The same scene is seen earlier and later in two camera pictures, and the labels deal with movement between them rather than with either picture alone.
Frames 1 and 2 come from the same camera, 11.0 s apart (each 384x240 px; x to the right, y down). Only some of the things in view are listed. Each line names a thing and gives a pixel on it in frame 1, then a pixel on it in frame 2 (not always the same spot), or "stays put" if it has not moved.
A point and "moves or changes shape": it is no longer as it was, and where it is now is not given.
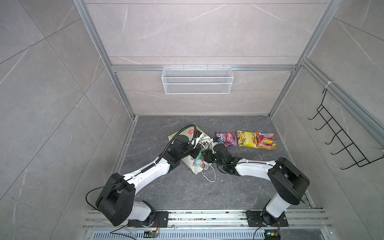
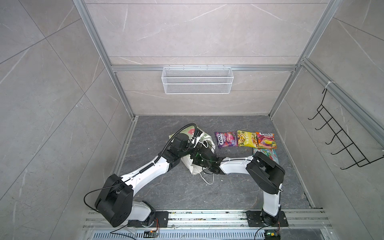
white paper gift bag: [197, 135] stays put
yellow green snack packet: [247, 139] stays put
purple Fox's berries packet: [229, 138] stays put
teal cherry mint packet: [200, 160] moves or changes shape
